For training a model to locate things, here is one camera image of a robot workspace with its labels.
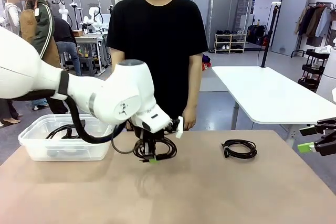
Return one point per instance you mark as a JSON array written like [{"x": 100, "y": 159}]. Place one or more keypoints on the purple and red clothes pile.
[{"x": 206, "y": 62}]

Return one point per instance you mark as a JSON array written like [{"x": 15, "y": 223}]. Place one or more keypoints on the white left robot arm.
[{"x": 118, "y": 98}]

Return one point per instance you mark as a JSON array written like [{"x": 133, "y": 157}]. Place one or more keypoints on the white cylindrical column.
[{"x": 328, "y": 77}]

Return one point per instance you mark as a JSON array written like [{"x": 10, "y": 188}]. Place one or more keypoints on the cardboard box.
[{"x": 78, "y": 33}]

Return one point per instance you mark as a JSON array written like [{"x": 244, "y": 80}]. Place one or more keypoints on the grey door panel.
[{"x": 291, "y": 19}]

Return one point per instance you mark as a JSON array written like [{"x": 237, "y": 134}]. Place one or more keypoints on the person's left hand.
[{"x": 189, "y": 119}]

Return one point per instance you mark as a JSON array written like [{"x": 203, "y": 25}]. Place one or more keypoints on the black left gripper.
[{"x": 147, "y": 134}]

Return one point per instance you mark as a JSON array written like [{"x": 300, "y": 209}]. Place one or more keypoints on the person in dark top, jeans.
[{"x": 68, "y": 37}]

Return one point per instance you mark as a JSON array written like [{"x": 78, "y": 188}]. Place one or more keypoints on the white shoe rack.
[{"x": 230, "y": 43}]

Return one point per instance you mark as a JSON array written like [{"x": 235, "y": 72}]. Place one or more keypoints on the person's left forearm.
[{"x": 193, "y": 95}]

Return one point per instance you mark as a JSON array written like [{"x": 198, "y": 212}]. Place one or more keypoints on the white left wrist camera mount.
[{"x": 179, "y": 127}]

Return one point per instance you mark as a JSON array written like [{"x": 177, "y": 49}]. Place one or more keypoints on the large white table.
[{"x": 262, "y": 90}]

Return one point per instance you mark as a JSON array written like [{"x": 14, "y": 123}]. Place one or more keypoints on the clothes rack with coats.
[{"x": 315, "y": 22}]

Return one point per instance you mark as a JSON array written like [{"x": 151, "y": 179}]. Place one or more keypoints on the grey workbench table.
[{"x": 92, "y": 39}]

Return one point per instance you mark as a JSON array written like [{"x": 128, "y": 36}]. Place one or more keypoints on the black bags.
[{"x": 257, "y": 33}]

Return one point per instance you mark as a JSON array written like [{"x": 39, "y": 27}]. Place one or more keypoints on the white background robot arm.
[
  {"x": 61, "y": 6},
  {"x": 94, "y": 16}
]

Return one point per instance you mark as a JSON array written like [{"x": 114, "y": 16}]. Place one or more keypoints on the person in black T-shirt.
[{"x": 157, "y": 37}]

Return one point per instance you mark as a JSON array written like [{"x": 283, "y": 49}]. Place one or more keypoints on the black utility cart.
[{"x": 313, "y": 69}]

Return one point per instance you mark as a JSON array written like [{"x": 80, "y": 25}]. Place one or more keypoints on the person in brown apron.
[{"x": 39, "y": 24}]

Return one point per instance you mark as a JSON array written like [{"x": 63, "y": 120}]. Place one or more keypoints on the grey plastic stool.
[{"x": 88, "y": 66}]

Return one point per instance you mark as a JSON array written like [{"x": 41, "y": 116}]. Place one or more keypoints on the clear plastic storage bin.
[{"x": 65, "y": 153}]

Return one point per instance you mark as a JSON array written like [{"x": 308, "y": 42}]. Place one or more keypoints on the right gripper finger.
[
  {"x": 305, "y": 148},
  {"x": 308, "y": 130}
]

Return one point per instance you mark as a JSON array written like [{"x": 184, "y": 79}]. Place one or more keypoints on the black tripod pole with camera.
[{"x": 269, "y": 37}]

